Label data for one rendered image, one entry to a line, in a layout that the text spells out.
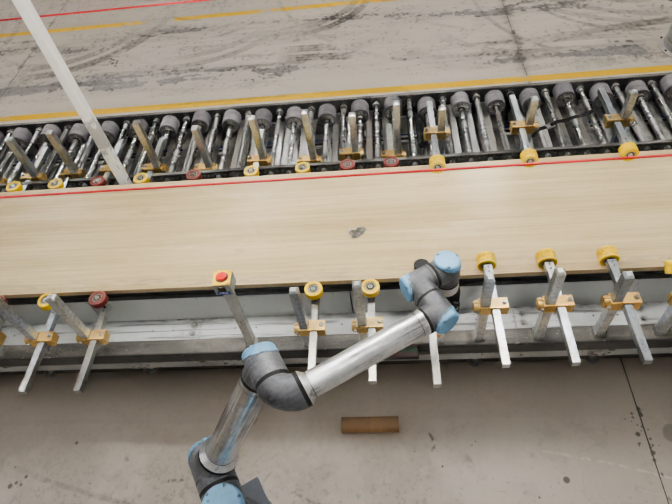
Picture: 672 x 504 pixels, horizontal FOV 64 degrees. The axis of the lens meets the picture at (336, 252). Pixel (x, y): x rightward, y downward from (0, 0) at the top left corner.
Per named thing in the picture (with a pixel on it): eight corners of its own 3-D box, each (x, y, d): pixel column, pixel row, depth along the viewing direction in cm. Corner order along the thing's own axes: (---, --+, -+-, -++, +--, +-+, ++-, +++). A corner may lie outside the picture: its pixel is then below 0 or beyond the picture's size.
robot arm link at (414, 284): (413, 297, 173) (446, 280, 176) (395, 272, 180) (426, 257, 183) (413, 313, 181) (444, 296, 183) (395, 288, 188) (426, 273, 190)
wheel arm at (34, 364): (29, 395, 233) (23, 391, 229) (22, 395, 233) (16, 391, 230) (63, 310, 260) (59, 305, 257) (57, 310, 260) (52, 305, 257)
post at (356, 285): (369, 347, 243) (361, 286, 205) (361, 347, 243) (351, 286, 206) (368, 340, 245) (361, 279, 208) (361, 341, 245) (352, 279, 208)
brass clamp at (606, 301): (639, 310, 211) (643, 303, 207) (603, 312, 212) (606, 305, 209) (634, 297, 215) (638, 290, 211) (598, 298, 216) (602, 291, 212)
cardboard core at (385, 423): (398, 428, 277) (340, 429, 280) (399, 434, 283) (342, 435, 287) (398, 413, 282) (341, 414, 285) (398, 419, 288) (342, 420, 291)
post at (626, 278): (600, 342, 234) (635, 277, 196) (591, 342, 234) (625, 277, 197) (598, 335, 236) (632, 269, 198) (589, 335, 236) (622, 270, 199)
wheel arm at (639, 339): (651, 364, 196) (655, 359, 193) (641, 364, 196) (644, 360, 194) (611, 256, 227) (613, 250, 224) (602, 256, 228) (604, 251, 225)
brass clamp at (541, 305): (572, 313, 214) (575, 306, 210) (537, 314, 215) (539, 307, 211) (569, 300, 217) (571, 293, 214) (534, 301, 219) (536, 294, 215)
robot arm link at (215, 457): (194, 503, 200) (259, 377, 160) (180, 461, 210) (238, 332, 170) (231, 492, 209) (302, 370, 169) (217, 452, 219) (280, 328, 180)
